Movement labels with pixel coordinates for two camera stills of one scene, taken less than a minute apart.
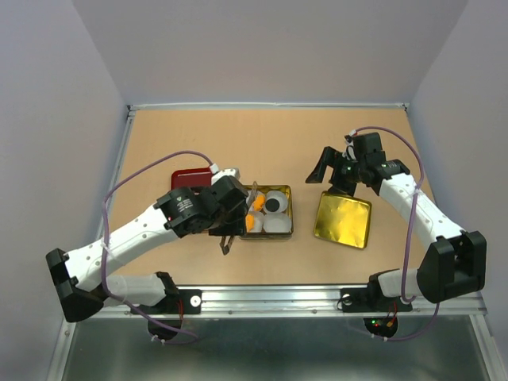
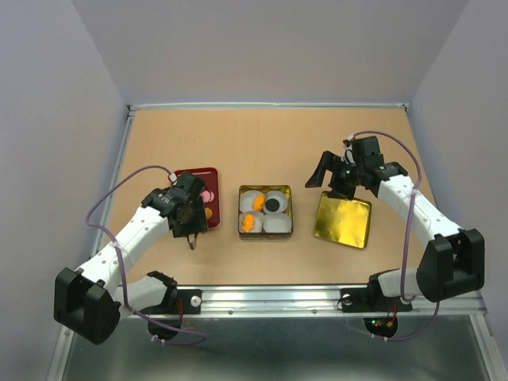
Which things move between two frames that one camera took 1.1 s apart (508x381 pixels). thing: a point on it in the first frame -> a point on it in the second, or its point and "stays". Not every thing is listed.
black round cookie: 272,205 stays
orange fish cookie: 259,202 stays
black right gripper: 329,159 stays
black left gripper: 237,226 -> 200,224
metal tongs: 225,244 -> 192,240
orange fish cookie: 250,221 stays
